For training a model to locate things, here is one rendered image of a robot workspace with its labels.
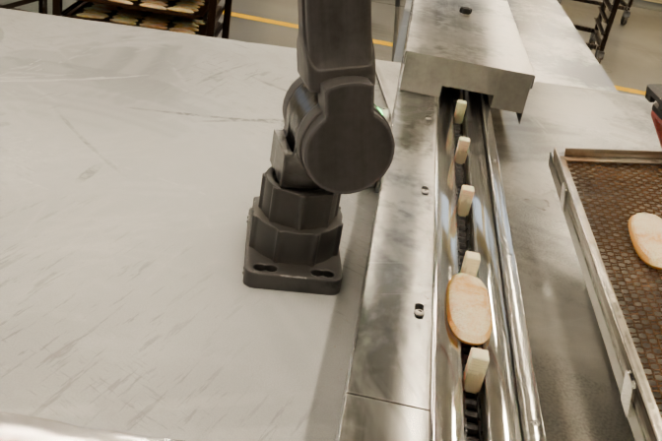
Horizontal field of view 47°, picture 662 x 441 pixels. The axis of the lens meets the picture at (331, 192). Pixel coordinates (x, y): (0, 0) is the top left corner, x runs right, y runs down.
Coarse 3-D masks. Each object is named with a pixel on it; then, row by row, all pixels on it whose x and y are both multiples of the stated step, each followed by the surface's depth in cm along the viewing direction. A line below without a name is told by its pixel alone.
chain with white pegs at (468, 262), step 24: (456, 96) 116; (456, 120) 105; (456, 144) 98; (456, 168) 92; (456, 192) 85; (456, 216) 80; (480, 360) 54; (480, 384) 55; (480, 408) 54; (480, 432) 51
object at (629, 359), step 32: (576, 160) 85; (608, 160) 84; (640, 160) 84; (576, 192) 77; (608, 192) 78; (640, 192) 77; (576, 224) 71; (608, 256) 66; (608, 288) 61; (640, 288) 61; (608, 320) 57; (640, 320) 58; (640, 352) 54; (640, 384) 51; (640, 416) 48
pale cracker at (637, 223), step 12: (636, 216) 71; (648, 216) 71; (636, 228) 69; (648, 228) 68; (660, 228) 68; (636, 240) 67; (648, 240) 66; (660, 240) 66; (636, 252) 66; (648, 252) 65; (660, 252) 65; (648, 264) 64; (660, 264) 64
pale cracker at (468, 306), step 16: (448, 288) 64; (464, 288) 64; (480, 288) 64; (448, 304) 62; (464, 304) 61; (480, 304) 62; (448, 320) 60; (464, 320) 60; (480, 320) 60; (464, 336) 58; (480, 336) 58
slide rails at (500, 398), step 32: (448, 96) 112; (448, 128) 100; (480, 128) 102; (448, 160) 90; (480, 160) 92; (448, 192) 82; (480, 192) 84; (448, 224) 76; (480, 224) 77; (448, 256) 70; (480, 256) 71; (448, 352) 57; (448, 384) 54; (512, 384) 55; (448, 416) 51; (512, 416) 52
